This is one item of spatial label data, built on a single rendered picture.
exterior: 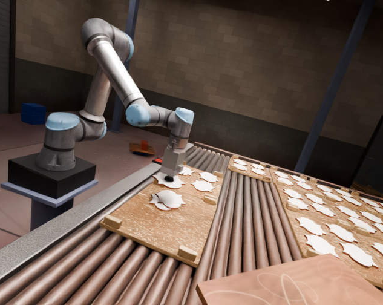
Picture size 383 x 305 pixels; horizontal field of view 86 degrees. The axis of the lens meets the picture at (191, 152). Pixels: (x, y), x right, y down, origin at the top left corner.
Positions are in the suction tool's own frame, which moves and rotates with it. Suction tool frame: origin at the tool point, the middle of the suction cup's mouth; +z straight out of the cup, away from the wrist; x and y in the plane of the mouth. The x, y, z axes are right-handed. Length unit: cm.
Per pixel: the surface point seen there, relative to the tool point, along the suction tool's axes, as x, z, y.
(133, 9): 330, -191, 372
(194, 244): -21.1, 9.6, -16.8
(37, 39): 524, -72, 293
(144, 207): 3.6, 9.7, -9.6
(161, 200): -0.1, 8.0, -2.7
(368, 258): -87, 8, 21
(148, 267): -12.7, 11.2, -32.1
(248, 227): -37.8, 11.2, 11.2
